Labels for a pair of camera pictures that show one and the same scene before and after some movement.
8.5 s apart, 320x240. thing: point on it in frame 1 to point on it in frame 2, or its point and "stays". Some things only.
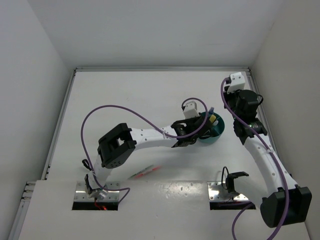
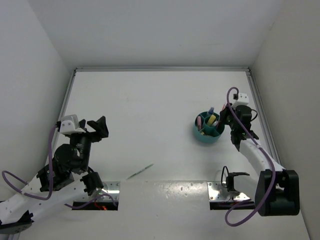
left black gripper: (186, 121) to (102, 131)
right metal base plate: (216, 192) stays
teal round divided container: (217, 130) stays
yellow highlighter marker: (212, 118) stays
